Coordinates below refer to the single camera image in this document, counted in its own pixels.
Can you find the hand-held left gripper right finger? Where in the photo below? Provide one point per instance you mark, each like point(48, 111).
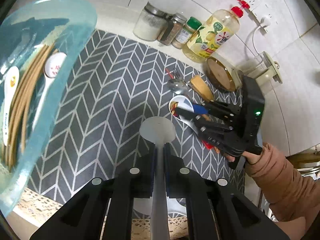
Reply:
point(167, 170)

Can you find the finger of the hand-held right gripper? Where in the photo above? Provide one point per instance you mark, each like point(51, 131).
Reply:
point(186, 113)
point(200, 108)

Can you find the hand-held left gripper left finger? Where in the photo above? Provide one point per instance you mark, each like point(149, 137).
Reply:
point(152, 170)

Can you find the white plastic rice paddle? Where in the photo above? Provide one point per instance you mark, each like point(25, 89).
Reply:
point(158, 130)

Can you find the white spoon with floral print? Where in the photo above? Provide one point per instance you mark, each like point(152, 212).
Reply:
point(55, 63)

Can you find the set of wooden chopsticks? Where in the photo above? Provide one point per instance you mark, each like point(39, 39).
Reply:
point(23, 100)

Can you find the teal transparent plastic basin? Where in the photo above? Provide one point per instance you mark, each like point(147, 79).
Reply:
point(62, 25)

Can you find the white spoon with yellow print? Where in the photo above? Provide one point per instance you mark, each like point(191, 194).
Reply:
point(11, 80)

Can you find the person's right forearm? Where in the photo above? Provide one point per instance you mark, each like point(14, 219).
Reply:
point(282, 185)

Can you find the person's right hand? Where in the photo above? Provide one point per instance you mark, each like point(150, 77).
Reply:
point(251, 156)

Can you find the wooden spatula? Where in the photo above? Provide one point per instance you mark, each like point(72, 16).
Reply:
point(201, 87)

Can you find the metal spoon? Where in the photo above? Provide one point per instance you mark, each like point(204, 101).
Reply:
point(176, 86)

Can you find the metal fork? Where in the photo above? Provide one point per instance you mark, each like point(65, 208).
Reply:
point(177, 74)

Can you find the yellow dish soap pump bottle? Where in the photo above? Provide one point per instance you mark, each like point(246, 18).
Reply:
point(212, 37)

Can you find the green-lidded spice jar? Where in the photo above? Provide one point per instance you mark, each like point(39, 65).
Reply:
point(186, 33)

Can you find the silver-lidded spice jar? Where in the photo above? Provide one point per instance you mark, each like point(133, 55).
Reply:
point(172, 30)

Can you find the grey chevron lace-edged mat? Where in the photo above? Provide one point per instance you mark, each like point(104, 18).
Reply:
point(107, 85)

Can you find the glass salt jar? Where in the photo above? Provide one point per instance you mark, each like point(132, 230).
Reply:
point(148, 25)

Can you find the white power plug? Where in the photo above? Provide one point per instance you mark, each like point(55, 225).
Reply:
point(265, 22)

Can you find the white wall socket with plug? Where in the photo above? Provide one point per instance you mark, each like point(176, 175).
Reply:
point(273, 17)

